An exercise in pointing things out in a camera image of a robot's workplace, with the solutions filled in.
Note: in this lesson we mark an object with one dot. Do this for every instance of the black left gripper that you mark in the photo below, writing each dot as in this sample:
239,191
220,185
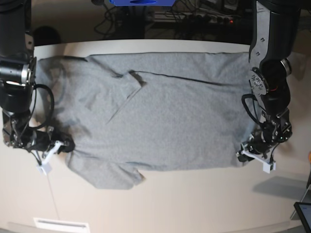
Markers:
256,144

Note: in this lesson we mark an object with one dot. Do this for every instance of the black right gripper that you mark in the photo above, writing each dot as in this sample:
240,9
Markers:
42,141

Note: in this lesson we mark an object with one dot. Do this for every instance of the grey T-shirt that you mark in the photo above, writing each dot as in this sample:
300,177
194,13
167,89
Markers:
149,111

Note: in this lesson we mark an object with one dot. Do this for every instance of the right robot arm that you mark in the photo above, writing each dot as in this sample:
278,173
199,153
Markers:
18,86

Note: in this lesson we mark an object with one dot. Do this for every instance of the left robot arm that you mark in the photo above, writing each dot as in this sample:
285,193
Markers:
274,32

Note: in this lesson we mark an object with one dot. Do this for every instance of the black tablet with stand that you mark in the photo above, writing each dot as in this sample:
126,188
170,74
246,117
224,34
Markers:
302,208

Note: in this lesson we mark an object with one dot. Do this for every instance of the white label strip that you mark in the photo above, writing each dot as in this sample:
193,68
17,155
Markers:
39,221

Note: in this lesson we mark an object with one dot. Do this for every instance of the black power strip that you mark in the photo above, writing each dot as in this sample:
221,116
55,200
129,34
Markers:
208,18

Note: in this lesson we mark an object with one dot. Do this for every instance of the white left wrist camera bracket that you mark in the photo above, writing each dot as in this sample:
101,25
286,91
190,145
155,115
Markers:
268,164

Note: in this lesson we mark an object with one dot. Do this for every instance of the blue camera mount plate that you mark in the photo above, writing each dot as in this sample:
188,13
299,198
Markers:
142,2

